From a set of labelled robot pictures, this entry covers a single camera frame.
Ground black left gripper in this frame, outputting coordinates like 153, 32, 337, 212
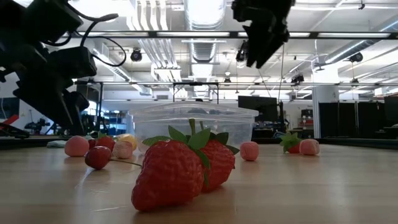
12, 70, 91, 136

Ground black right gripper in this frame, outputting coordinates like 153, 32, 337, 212
231, 0, 296, 70

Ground large pink toy peach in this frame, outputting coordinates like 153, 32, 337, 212
64, 135, 90, 157

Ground red toy cherry with stem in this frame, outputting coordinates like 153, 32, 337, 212
84, 145, 143, 170

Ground small pink toy peach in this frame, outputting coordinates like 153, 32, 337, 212
112, 141, 134, 160
299, 138, 321, 156
239, 141, 260, 162

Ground yellow toy banana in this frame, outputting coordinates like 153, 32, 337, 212
116, 133, 138, 152

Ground clear plastic tupperware container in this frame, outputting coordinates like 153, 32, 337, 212
127, 101, 259, 154

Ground large red toy strawberry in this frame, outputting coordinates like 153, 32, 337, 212
131, 118, 212, 213

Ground black background robot arms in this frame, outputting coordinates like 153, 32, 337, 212
24, 117, 52, 135

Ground pale green folded cloth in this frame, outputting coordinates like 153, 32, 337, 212
46, 139, 68, 149

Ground blue storage shelf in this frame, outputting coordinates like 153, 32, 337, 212
103, 110, 128, 136

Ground red and black tool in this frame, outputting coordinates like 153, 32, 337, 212
0, 114, 30, 139

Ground black computer monitor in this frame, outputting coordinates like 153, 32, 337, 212
238, 95, 279, 123

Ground black room partition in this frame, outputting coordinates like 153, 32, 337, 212
318, 101, 386, 139

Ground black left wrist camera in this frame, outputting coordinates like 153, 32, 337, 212
47, 46, 98, 78

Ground dark wall screen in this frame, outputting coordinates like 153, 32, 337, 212
0, 97, 20, 119

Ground small black gantry frame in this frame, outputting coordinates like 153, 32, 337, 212
172, 82, 220, 105

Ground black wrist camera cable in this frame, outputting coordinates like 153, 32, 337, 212
79, 12, 127, 68

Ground black overhead frame bar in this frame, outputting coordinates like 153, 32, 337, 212
60, 30, 398, 40

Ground black table edge rail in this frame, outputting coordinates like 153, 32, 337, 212
0, 135, 398, 150

